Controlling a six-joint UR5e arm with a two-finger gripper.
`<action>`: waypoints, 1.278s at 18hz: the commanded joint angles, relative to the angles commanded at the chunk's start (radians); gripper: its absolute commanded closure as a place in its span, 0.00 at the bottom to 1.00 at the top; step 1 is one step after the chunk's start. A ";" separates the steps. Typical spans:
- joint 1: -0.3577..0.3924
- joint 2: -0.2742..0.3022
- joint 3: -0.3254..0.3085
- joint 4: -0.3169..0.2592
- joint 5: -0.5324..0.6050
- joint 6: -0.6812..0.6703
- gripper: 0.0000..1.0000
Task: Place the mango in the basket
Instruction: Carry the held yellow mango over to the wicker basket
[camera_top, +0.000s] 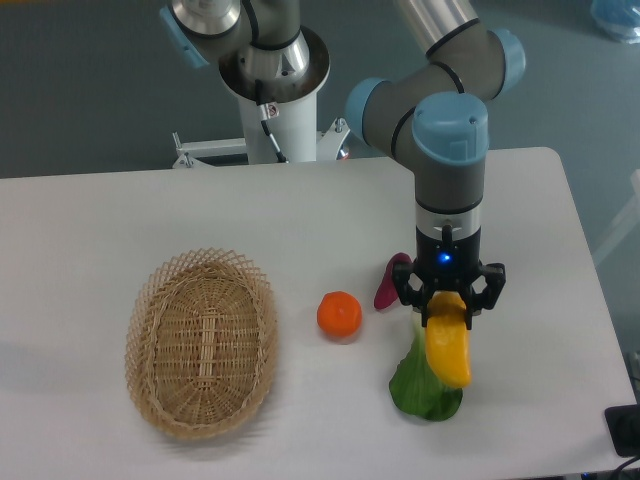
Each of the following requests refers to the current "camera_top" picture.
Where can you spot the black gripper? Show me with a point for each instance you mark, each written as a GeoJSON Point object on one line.
{"type": "Point", "coordinates": [448, 267]}

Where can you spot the yellow mango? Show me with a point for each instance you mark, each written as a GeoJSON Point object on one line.
{"type": "Point", "coordinates": [447, 340]}

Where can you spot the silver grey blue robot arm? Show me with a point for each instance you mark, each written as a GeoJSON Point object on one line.
{"type": "Point", "coordinates": [433, 122]}

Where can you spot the oval woven wicker basket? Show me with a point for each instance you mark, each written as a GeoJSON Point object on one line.
{"type": "Point", "coordinates": [202, 344]}

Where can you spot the purple eggplant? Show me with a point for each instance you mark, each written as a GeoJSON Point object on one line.
{"type": "Point", "coordinates": [387, 287]}

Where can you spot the orange tangerine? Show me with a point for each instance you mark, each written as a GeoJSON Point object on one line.
{"type": "Point", "coordinates": [339, 314]}

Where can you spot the green leafy cabbage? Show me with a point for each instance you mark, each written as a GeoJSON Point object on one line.
{"type": "Point", "coordinates": [414, 388]}

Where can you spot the black device at table edge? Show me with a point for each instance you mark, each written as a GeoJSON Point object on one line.
{"type": "Point", "coordinates": [623, 425]}

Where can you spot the blue plastic bag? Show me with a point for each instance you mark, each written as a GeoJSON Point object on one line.
{"type": "Point", "coordinates": [618, 18]}

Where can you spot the white frame at right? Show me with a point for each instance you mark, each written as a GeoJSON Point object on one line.
{"type": "Point", "coordinates": [622, 224]}

